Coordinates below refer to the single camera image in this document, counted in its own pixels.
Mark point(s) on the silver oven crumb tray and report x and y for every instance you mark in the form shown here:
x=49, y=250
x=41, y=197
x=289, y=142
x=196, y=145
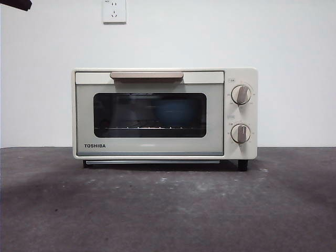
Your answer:
x=157, y=162

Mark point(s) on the white wall socket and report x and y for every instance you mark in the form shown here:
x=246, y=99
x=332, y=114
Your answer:
x=114, y=13

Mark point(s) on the cream Toshiba toaster oven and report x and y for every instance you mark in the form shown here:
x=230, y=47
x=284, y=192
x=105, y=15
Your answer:
x=253, y=78

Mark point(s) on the beige round oven knob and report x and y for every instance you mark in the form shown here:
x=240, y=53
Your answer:
x=240, y=134
x=242, y=95

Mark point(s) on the blue ribbed bowl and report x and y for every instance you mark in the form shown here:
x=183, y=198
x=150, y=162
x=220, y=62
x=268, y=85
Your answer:
x=174, y=114

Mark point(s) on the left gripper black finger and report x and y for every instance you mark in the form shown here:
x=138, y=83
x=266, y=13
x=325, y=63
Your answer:
x=15, y=3

